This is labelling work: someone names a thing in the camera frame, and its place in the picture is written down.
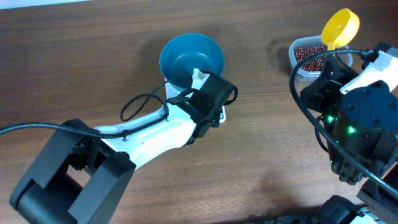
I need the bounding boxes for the yellow measuring scoop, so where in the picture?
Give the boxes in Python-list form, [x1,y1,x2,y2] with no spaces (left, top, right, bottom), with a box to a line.
[321,8,360,51]

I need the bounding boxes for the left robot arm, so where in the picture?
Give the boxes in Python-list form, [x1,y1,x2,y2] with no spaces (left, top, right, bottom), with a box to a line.
[1,70,238,223]

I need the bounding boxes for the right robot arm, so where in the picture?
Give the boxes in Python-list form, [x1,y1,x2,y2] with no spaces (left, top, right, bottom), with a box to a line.
[289,42,397,223]

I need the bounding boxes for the white digital kitchen scale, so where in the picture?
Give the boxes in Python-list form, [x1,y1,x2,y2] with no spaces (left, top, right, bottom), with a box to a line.
[165,77,226,123]

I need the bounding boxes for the teal plastic bowl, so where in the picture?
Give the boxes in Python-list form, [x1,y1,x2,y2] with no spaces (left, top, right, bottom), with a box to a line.
[159,33,225,88]

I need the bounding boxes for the clear plastic container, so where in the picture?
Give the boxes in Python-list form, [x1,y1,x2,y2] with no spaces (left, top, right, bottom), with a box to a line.
[288,35,354,83]

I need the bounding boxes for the red beans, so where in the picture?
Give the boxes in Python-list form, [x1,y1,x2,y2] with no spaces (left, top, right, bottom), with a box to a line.
[294,45,328,72]

